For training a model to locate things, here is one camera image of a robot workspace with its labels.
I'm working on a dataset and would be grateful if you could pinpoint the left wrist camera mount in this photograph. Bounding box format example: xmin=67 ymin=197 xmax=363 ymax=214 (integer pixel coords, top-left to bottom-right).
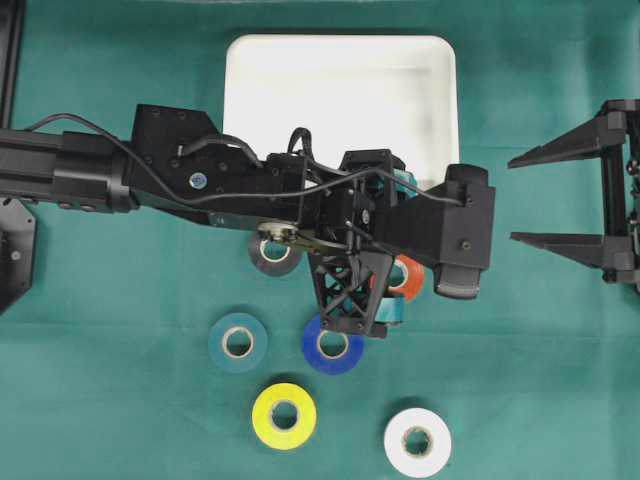
xmin=373 ymin=164 xmax=496 ymax=300

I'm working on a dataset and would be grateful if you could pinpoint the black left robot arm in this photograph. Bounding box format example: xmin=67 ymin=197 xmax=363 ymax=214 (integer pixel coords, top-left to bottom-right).
xmin=1 ymin=105 xmax=425 ymax=338

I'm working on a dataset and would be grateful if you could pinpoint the green table cloth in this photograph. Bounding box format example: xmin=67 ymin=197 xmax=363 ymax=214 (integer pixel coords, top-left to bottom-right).
xmin=1 ymin=1 xmax=639 ymax=479

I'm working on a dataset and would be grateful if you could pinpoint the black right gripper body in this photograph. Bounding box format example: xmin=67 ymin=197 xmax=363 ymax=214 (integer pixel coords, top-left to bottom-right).
xmin=596 ymin=99 xmax=639 ymax=287

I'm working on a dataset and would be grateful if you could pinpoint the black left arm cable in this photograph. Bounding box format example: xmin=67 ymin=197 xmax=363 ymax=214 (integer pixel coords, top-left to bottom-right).
xmin=22 ymin=112 xmax=471 ymax=207

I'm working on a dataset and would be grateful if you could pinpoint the yellow tape roll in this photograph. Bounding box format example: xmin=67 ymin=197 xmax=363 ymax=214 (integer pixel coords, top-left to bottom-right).
xmin=251 ymin=383 xmax=317 ymax=451

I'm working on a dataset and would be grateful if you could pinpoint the blue tape roll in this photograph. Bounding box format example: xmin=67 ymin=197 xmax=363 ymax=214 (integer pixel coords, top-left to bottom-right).
xmin=301 ymin=314 xmax=364 ymax=375

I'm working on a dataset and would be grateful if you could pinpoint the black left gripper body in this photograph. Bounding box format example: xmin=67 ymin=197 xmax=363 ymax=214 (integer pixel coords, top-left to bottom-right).
xmin=264 ymin=149 xmax=405 ymax=339

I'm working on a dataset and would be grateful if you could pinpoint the teal tape roll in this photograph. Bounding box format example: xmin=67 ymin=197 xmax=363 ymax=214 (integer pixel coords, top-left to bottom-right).
xmin=208 ymin=312 xmax=268 ymax=373

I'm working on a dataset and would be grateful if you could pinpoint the white plastic tray case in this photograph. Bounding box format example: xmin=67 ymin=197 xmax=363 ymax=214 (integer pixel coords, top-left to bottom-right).
xmin=223 ymin=34 xmax=459 ymax=189

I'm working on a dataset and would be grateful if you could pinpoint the white tape roll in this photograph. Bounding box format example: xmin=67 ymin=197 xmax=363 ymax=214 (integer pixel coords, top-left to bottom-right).
xmin=383 ymin=408 xmax=453 ymax=479

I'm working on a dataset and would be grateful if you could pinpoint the red tape roll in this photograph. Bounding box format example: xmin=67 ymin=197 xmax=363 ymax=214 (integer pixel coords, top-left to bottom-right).
xmin=387 ymin=255 xmax=426 ymax=302

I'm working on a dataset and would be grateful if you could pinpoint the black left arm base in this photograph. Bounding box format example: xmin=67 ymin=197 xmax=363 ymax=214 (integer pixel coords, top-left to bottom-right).
xmin=1 ymin=0 xmax=37 ymax=313

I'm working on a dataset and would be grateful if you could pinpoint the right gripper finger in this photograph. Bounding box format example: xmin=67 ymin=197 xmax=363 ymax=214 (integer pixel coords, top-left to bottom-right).
xmin=510 ymin=232 xmax=615 ymax=271
xmin=507 ymin=111 xmax=626 ymax=168

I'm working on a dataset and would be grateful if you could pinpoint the black tape roll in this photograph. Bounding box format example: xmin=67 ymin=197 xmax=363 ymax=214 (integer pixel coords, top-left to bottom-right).
xmin=248 ymin=233 xmax=302 ymax=277

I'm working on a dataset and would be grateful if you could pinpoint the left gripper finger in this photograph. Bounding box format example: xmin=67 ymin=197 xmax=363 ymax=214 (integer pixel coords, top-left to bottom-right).
xmin=370 ymin=295 xmax=405 ymax=336
xmin=369 ymin=169 xmax=416 ymax=200

